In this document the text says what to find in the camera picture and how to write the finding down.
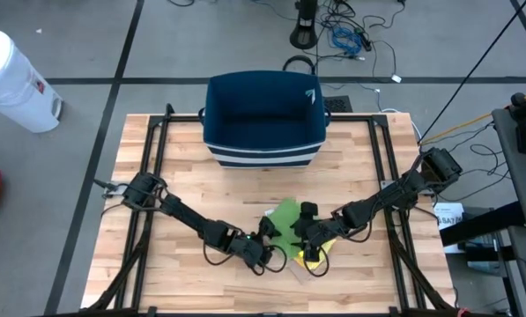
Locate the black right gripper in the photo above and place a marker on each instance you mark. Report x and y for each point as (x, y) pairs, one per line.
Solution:
(317, 231)

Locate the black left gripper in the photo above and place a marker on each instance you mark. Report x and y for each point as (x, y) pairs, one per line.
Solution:
(249, 248)

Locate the green towel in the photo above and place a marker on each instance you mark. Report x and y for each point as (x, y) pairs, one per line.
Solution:
(286, 211)

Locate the yellow towel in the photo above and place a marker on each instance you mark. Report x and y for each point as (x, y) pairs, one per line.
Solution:
(326, 247)

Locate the navy white striped fabric basket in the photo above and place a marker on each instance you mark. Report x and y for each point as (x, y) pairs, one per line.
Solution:
(262, 110)

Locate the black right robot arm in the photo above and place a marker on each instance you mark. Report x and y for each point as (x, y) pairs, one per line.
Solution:
(390, 193)

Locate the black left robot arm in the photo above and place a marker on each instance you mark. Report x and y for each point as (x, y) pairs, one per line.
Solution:
(187, 216)

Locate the black floor outlet box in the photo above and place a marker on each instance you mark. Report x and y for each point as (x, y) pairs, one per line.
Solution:
(339, 105)

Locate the white paper sign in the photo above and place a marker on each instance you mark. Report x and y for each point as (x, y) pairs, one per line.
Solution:
(447, 216)

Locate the black cart beam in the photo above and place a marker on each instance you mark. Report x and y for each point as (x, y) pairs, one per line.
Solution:
(483, 224)

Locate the white plug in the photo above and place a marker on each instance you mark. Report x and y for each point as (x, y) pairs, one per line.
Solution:
(396, 78)

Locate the black stand base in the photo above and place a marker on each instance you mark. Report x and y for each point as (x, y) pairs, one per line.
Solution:
(303, 35)

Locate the black power strip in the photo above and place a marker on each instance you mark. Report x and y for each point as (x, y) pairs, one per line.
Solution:
(365, 40)

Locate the thin black pole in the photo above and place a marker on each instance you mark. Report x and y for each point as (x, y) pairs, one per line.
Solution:
(465, 83)

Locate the grey side table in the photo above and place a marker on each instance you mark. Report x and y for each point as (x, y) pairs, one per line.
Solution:
(513, 158)

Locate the white trash can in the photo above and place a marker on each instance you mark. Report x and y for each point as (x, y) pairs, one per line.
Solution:
(11, 83)

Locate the black metal table frame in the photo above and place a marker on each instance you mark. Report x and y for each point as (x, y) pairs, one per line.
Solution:
(174, 118)

